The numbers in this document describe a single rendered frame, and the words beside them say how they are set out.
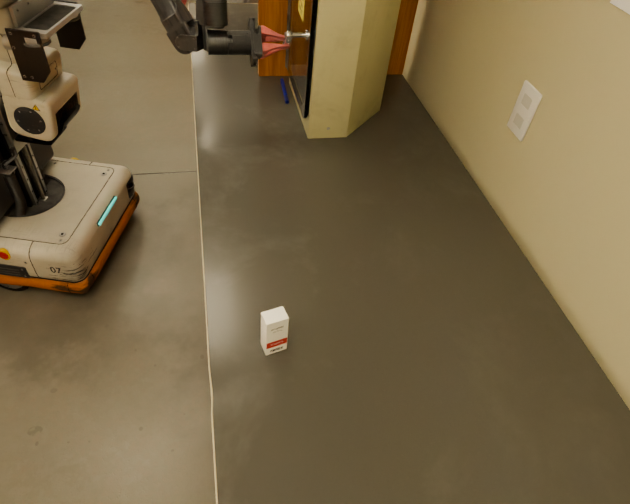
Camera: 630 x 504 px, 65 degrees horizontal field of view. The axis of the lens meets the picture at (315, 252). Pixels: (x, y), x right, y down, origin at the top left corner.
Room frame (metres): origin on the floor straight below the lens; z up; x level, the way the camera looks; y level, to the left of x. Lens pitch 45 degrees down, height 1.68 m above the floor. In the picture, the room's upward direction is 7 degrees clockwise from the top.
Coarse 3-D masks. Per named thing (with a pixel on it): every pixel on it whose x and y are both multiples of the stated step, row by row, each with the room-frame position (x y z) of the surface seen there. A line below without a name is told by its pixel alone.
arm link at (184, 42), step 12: (204, 0) 1.19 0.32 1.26; (216, 0) 1.19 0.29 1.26; (204, 12) 1.19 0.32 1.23; (216, 12) 1.18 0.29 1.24; (204, 24) 1.19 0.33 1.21; (216, 24) 1.18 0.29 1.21; (180, 36) 1.17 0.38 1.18; (192, 36) 1.17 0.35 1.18; (180, 48) 1.17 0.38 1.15; (192, 48) 1.16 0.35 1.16
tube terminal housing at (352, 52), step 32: (320, 0) 1.17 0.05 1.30; (352, 0) 1.19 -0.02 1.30; (384, 0) 1.28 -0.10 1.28; (320, 32) 1.17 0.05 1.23; (352, 32) 1.19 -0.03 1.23; (384, 32) 1.31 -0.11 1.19; (320, 64) 1.17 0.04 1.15; (352, 64) 1.19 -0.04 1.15; (384, 64) 1.34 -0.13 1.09; (320, 96) 1.17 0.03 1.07; (352, 96) 1.20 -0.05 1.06; (320, 128) 1.18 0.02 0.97; (352, 128) 1.22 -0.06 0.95
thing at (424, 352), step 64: (192, 64) 1.52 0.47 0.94; (256, 64) 1.58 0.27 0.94; (256, 128) 1.19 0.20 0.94; (384, 128) 1.27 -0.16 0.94; (256, 192) 0.91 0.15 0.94; (320, 192) 0.94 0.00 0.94; (384, 192) 0.97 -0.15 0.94; (448, 192) 1.00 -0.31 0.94; (256, 256) 0.70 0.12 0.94; (320, 256) 0.73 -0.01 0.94; (384, 256) 0.75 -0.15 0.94; (448, 256) 0.77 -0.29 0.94; (512, 256) 0.80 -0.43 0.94; (256, 320) 0.54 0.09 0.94; (320, 320) 0.56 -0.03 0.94; (384, 320) 0.58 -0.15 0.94; (448, 320) 0.60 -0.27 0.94; (512, 320) 0.61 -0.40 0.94; (256, 384) 0.41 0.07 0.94; (320, 384) 0.43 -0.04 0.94; (384, 384) 0.44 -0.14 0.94; (448, 384) 0.46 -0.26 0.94; (512, 384) 0.47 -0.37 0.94; (576, 384) 0.49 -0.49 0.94; (256, 448) 0.31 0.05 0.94; (320, 448) 0.32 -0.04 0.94; (384, 448) 0.33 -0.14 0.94; (448, 448) 0.34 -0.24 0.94; (512, 448) 0.36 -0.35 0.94; (576, 448) 0.37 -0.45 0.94
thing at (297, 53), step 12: (312, 0) 1.17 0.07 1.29; (312, 12) 1.17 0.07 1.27; (300, 24) 1.29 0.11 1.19; (312, 24) 1.17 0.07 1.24; (312, 36) 1.17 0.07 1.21; (300, 48) 1.27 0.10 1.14; (288, 60) 1.44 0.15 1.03; (300, 60) 1.26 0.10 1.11; (288, 72) 1.43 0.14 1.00; (300, 72) 1.25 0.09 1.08; (300, 84) 1.24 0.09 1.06; (300, 96) 1.23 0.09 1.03; (300, 108) 1.22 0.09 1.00
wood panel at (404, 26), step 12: (264, 0) 1.50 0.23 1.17; (276, 0) 1.51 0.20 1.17; (408, 0) 1.62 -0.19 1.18; (264, 12) 1.50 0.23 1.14; (276, 12) 1.51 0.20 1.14; (408, 12) 1.63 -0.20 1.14; (264, 24) 1.50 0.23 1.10; (276, 24) 1.51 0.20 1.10; (408, 24) 1.63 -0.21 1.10; (396, 36) 1.62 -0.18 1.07; (408, 36) 1.63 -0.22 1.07; (396, 48) 1.62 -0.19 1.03; (264, 60) 1.50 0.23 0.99; (276, 60) 1.51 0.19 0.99; (396, 60) 1.63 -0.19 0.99; (264, 72) 1.50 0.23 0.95; (276, 72) 1.51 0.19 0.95; (396, 72) 1.63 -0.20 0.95
